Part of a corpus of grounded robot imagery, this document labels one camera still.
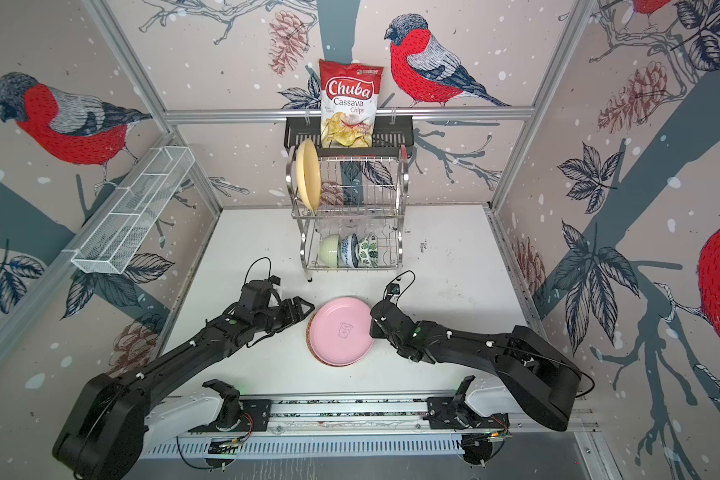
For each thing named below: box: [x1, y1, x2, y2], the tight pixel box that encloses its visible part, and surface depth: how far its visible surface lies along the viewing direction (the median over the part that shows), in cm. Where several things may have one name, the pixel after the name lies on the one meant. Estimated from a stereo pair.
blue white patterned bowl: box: [340, 233, 359, 268], surface depth 94 cm
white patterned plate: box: [306, 313, 347, 368], surface depth 83 cm
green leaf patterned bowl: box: [358, 233, 379, 268], surface depth 94 cm
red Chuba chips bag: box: [319, 59, 384, 148], surface depth 86 cm
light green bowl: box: [318, 234, 341, 268], surface depth 94 cm
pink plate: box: [309, 296, 374, 365], surface depth 87 cm
